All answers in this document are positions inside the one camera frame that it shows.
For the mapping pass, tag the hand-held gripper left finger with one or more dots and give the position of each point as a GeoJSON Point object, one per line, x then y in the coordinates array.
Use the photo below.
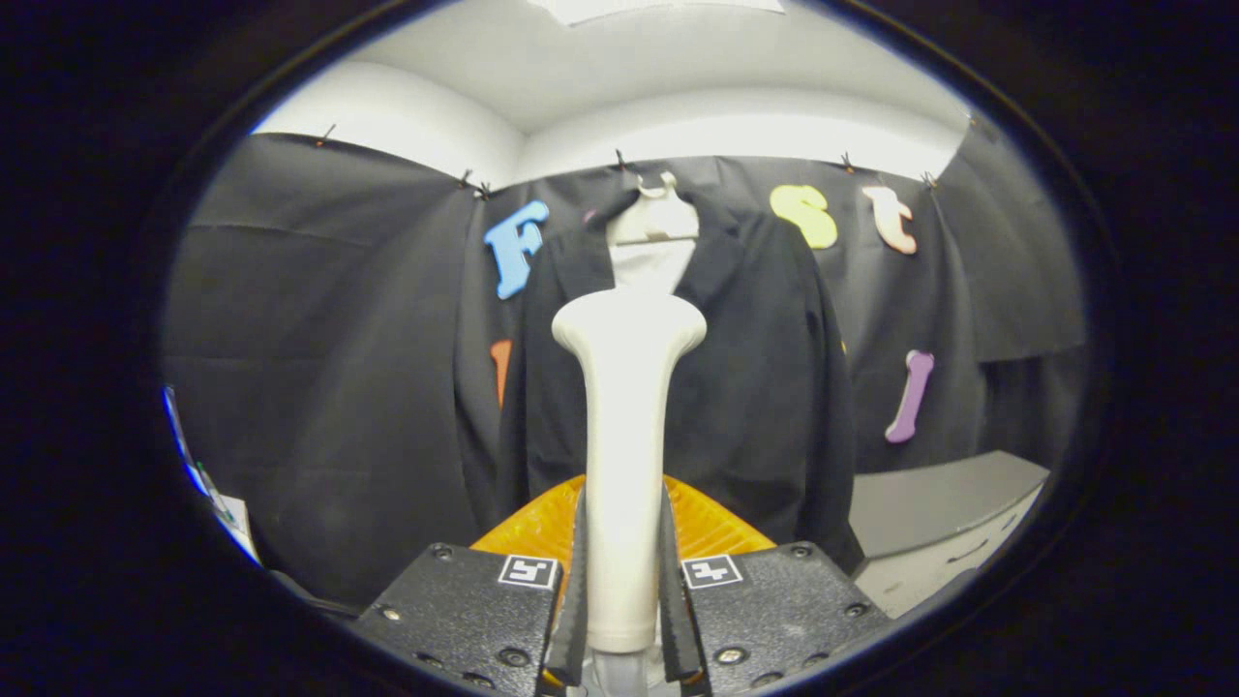
{"type": "Point", "coordinates": [569, 629]}

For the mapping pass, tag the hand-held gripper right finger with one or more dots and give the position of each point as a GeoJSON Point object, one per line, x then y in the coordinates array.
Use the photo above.
{"type": "Point", "coordinates": [679, 629]}

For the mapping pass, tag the white garment steamer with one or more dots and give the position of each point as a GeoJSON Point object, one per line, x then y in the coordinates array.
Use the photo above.
{"type": "Point", "coordinates": [624, 436]}

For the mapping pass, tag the black suit jacket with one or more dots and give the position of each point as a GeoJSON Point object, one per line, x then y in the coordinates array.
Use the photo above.
{"type": "Point", "coordinates": [755, 387]}

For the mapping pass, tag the white clothes hanger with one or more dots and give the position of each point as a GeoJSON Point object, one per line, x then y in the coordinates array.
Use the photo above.
{"type": "Point", "coordinates": [658, 223]}

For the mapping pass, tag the grey cabinet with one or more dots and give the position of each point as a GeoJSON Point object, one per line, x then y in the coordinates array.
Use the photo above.
{"type": "Point", "coordinates": [929, 503]}

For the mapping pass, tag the black backdrop cloth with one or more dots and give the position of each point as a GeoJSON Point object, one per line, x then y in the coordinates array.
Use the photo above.
{"type": "Point", "coordinates": [319, 387]}

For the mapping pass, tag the ceiling light panel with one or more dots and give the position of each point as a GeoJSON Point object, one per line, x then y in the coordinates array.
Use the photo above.
{"type": "Point", "coordinates": [629, 8]}

